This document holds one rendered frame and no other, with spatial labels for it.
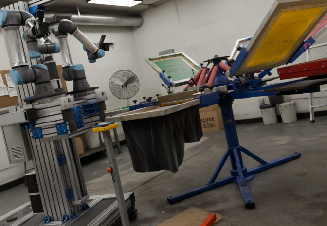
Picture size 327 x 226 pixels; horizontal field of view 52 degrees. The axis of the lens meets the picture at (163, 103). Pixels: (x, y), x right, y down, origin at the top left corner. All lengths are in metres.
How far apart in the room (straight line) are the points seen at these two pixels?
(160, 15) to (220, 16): 1.54
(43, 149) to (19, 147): 0.20
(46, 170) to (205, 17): 5.33
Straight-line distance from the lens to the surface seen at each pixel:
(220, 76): 3.59
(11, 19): 2.67
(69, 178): 2.97
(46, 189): 3.06
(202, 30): 7.50
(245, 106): 7.19
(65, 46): 3.22
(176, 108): 2.38
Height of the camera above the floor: 1.16
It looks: 3 degrees down
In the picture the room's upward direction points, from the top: 12 degrees counter-clockwise
